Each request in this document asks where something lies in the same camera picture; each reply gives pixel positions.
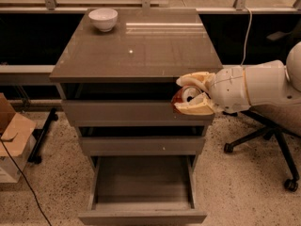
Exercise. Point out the grey drawer cabinet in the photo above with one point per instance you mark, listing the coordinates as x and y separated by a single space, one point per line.
140 59

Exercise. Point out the grey open bottom drawer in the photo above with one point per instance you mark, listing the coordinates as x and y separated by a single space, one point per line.
142 190

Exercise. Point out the white ceramic bowl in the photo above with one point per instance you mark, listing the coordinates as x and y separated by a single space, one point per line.
103 18

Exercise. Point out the grey middle drawer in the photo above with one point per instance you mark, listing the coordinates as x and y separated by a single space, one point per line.
108 146

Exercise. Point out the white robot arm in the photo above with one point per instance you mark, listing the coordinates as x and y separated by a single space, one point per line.
274 82

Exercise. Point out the red coke can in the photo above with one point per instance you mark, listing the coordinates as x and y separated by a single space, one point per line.
184 96

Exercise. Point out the grey top drawer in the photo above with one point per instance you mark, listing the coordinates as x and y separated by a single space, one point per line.
128 113

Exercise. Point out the cardboard box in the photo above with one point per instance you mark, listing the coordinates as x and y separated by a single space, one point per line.
16 132

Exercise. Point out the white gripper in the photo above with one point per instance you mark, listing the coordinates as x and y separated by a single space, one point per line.
228 88

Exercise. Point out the brown office chair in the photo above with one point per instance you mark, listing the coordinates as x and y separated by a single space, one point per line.
270 129

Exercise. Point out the black caster leg stand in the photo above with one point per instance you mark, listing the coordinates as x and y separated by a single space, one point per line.
39 136

